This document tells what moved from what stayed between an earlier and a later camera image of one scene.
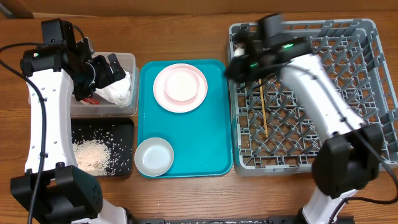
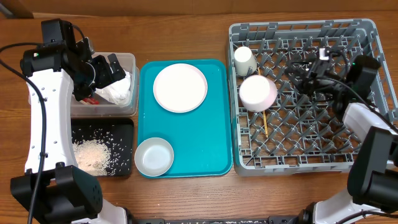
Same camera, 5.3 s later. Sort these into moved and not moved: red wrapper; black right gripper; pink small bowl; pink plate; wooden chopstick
Moved: black right gripper; pink small bowl
Not moved: wooden chopstick; red wrapper; pink plate
